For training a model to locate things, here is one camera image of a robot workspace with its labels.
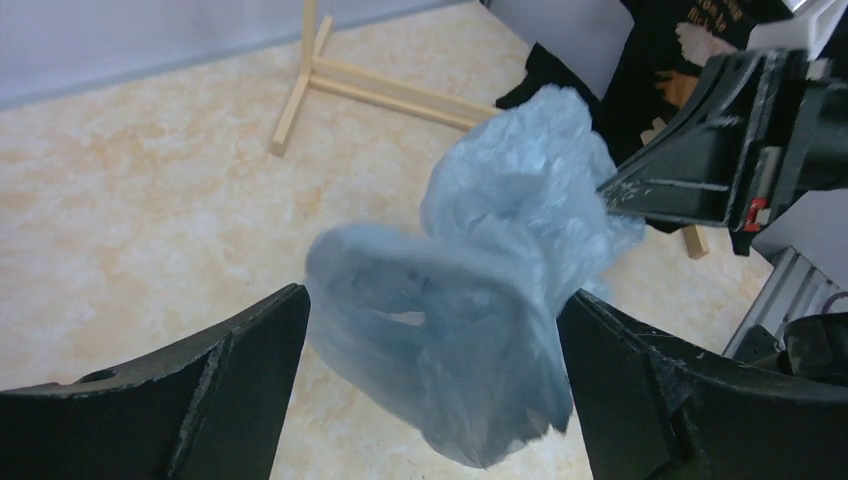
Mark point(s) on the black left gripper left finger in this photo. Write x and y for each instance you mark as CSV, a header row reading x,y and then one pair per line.
x,y
209,406

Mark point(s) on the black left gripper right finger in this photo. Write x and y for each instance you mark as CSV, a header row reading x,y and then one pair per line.
x,y
654,406

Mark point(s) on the wooden clothes rack frame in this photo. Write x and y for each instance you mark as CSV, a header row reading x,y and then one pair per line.
x,y
357,83

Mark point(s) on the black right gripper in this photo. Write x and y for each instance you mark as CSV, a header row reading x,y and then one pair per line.
x,y
761,129

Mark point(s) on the blue plastic trash bag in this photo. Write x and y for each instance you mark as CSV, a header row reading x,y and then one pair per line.
x,y
453,330

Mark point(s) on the black hanging t-shirt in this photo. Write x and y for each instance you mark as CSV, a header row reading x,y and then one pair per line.
x,y
659,67

